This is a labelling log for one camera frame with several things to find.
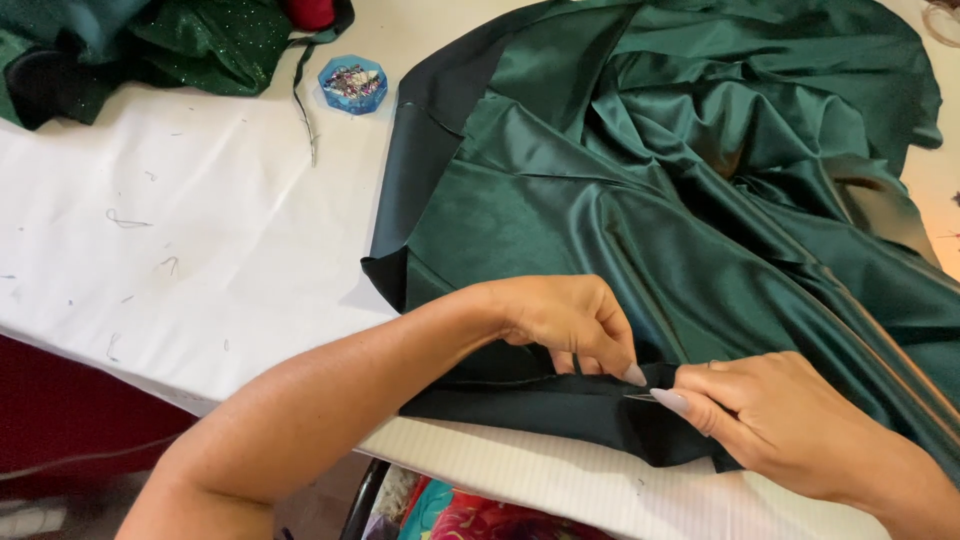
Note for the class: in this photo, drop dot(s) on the person's left hand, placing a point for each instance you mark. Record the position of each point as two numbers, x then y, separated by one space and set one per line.
562 315

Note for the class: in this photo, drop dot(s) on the person's right hand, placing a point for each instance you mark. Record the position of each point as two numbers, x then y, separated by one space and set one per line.
795 427

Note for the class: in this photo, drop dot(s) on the thin metal sewing pin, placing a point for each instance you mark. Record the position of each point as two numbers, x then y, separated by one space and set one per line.
642 397

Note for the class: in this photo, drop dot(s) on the dark green satin fabric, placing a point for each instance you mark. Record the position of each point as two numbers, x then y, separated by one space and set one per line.
675 187

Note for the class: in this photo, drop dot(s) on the colourful patterned fabric heap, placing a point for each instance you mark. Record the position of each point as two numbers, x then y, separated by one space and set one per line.
480 514

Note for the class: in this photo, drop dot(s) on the blue plastic pin box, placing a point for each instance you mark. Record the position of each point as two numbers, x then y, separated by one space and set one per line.
352 84

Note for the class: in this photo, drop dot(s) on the narrow green fabric strip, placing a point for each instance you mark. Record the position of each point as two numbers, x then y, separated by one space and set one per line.
303 105

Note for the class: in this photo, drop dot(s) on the white table cover cloth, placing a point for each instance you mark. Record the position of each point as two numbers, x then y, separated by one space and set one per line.
187 225

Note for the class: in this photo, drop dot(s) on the red thread spool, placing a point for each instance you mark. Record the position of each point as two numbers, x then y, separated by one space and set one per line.
309 12

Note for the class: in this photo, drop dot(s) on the brown hair band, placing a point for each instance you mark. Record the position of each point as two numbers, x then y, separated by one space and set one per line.
943 21

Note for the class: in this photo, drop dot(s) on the green glitter fabric heap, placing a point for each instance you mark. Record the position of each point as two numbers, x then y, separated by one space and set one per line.
150 45

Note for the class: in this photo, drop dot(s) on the dark red cloth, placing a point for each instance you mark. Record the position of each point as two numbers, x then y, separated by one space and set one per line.
67 405

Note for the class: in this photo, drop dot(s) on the white power strip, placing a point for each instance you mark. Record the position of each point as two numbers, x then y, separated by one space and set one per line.
30 523

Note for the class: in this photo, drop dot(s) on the black metal chair frame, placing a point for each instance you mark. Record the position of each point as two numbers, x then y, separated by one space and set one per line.
364 499

